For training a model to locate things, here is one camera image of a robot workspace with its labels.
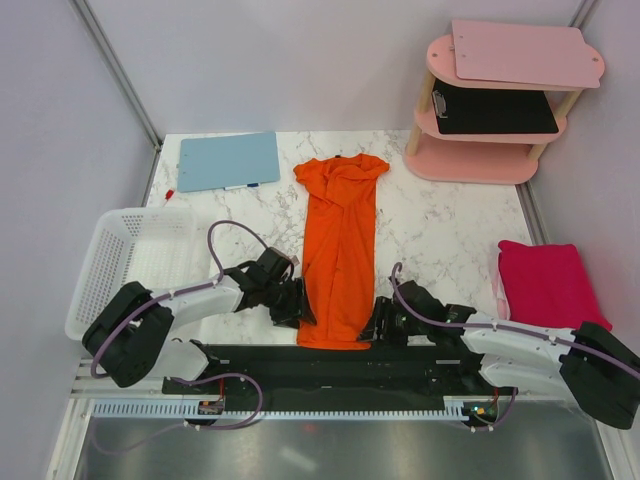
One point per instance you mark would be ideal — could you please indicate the black clipboard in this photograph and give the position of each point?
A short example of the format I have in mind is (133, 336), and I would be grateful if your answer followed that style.
(469, 111)

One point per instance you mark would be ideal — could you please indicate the orange t shirt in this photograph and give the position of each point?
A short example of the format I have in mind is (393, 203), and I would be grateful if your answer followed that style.
(339, 248)

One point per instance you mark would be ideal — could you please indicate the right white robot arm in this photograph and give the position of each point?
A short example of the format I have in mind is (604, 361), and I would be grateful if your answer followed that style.
(587, 365)

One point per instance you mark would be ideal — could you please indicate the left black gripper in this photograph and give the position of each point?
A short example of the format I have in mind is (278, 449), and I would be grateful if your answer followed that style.
(297, 309)

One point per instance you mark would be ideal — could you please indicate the white plastic basket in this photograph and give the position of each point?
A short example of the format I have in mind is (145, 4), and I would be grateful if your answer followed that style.
(153, 246)

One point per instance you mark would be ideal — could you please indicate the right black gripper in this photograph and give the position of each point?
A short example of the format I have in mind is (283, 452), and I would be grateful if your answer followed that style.
(383, 309)

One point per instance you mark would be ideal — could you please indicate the folded magenta t shirt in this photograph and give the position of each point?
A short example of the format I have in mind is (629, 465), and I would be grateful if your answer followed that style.
(548, 286)

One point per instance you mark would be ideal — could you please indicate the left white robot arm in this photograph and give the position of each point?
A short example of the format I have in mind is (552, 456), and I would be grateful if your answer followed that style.
(127, 338)

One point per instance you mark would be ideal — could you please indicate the blue white marker pen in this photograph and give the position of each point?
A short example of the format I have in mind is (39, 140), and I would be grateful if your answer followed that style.
(242, 187)

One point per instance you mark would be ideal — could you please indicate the pink clipboard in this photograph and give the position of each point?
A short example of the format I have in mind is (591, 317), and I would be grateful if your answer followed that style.
(523, 54)

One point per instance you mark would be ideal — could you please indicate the blue clipboard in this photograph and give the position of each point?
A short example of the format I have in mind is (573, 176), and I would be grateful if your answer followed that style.
(225, 162)

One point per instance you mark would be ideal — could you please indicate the folded light pink t shirt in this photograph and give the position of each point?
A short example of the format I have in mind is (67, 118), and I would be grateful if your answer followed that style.
(502, 304)

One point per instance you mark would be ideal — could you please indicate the white slotted cable duct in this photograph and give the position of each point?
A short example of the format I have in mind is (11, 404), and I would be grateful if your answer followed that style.
(453, 410)

